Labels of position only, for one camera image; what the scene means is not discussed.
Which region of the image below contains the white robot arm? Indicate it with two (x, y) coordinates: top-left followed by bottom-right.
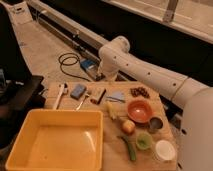
(98, 36), (213, 171)

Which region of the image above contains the red bowl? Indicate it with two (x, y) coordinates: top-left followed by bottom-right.
(127, 100), (153, 123)

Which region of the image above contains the brown wooden block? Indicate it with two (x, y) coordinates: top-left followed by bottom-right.
(90, 88), (106, 104)

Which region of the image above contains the yellow corn cob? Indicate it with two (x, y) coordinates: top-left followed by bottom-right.
(106, 101), (117, 120)

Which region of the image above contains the blue power box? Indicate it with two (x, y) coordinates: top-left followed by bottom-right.
(80, 59), (97, 71)

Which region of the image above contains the red yellow apple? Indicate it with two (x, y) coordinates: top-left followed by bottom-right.
(122, 120), (135, 134)

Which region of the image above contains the small metal cup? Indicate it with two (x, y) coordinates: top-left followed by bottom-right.
(148, 117), (163, 133)

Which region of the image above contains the green cucumber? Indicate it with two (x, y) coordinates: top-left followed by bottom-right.
(117, 135), (137, 162)

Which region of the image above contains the green plastic cup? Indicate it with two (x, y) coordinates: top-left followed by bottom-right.
(136, 131), (152, 150)

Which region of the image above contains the yellow plastic tub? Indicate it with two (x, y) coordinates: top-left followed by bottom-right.
(6, 109), (103, 171)

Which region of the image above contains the white plastic cup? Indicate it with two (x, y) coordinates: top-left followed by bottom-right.
(154, 140), (176, 162)

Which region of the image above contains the white paper sheet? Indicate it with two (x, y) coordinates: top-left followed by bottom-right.
(10, 1), (33, 25)

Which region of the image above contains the black coiled cable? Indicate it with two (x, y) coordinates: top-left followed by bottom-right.
(58, 52), (92, 83)

